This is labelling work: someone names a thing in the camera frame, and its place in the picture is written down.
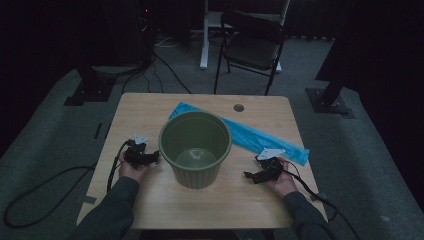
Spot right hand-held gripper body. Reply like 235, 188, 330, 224
255, 147, 286, 183

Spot person's right hand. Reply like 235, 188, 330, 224
265, 157, 300, 198

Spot person's left hand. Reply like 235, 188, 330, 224
118, 150, 152, 183

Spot black stand with base plate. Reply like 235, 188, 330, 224
63, 64, 118, 108
305, 0, 357, 120

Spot long black looped cable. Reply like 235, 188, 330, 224
2, 164, 98, 230

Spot black folding chair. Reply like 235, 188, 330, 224
213, 9, 288, 97

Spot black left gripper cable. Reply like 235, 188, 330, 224
106, 139, 132, 194

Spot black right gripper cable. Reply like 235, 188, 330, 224
282, 161, 363, 240

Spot black floor cable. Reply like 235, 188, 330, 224
151, 51, 193, 95
120, 61, 165, 95

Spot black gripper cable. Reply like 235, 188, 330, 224
106, 139, 132, 194
282, 161, 363, 240

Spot white floor cables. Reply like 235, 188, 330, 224
153, 35, 184, 49

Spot round grey stand base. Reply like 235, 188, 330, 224
91, 64, 142, 77

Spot green plastic trash bin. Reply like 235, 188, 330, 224
158, 110, 233, 190

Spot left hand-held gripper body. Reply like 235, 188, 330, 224
123, 133, 152, 169

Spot blue plastic trash bag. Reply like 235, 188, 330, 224
168, 101, 310, 167

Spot dark equipment with red light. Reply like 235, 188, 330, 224
131, 0, 158, 69

